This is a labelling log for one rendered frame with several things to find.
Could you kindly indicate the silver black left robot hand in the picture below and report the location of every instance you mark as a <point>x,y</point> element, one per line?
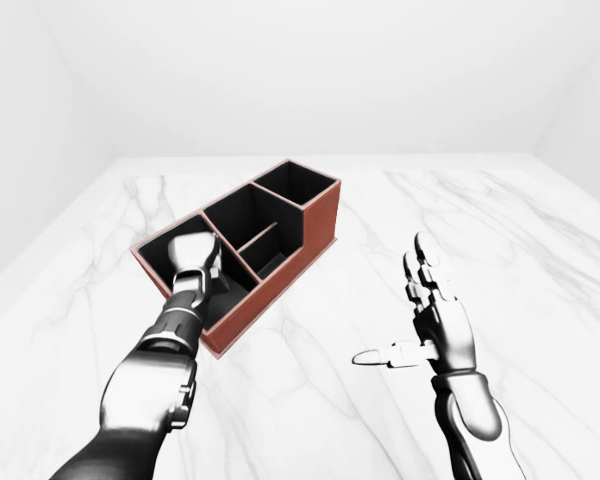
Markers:
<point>190,250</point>

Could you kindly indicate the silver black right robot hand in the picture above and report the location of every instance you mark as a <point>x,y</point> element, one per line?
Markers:
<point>447,332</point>

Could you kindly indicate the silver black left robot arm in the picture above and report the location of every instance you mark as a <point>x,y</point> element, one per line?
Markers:
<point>145,390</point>

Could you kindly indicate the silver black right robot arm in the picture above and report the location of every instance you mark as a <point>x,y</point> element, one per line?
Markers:
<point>472,415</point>

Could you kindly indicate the red-brown desk caddy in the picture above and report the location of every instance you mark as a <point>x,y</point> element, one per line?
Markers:
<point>290,260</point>

